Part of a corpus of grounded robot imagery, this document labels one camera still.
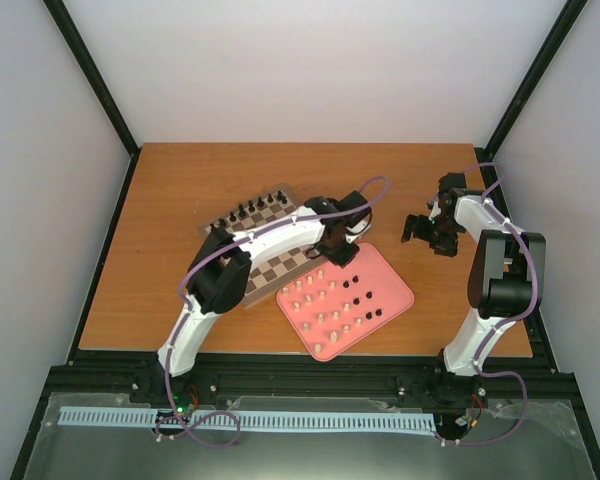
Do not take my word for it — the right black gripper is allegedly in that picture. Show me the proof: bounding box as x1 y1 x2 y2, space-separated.
401 215 462 258

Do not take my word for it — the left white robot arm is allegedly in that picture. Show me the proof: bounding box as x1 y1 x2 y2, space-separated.
152 190 373 403

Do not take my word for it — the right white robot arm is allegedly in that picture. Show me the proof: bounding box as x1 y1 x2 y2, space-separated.
401 173 546 380

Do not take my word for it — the wooden chess board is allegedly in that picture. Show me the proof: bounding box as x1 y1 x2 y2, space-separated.
198 184 323 307

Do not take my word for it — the pink plastic tray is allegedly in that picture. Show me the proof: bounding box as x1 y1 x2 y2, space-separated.
276 243 415 362

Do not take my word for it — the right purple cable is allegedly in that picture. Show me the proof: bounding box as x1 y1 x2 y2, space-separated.
437 162 540 448

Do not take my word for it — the black aluminium frame rail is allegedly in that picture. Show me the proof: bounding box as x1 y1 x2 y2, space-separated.
43 351 583 410

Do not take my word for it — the right black corner post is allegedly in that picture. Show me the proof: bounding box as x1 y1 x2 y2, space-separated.
484 0 588 160

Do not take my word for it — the black corner post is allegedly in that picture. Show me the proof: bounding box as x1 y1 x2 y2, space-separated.
484 0 588 160
43 0 141 160

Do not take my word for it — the light blue cable duct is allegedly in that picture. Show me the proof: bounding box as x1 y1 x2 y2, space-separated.
57 406 436 436

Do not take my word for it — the left black corner post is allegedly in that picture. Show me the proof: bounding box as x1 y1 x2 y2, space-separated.
43 0 141 160

